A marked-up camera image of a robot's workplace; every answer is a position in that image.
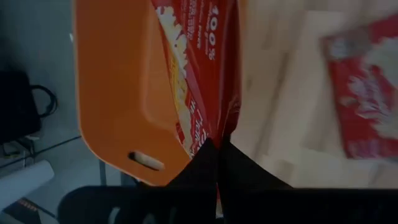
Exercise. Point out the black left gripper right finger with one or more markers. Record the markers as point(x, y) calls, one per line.
point(280, 205)

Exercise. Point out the grey table leg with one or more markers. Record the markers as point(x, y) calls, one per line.
point(102, 174)

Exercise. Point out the white roll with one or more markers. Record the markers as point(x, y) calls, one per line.
point(21, 183)

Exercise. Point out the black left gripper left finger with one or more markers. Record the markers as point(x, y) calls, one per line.
point(186, 202)

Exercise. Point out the red popcorn bag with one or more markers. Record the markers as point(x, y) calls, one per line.
point(357, 109)
point(211, 77)

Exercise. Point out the orange plastic basket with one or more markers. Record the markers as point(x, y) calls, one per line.
point(118, 77)

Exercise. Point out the dark book with orange print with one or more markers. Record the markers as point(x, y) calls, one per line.
point(21, 213)

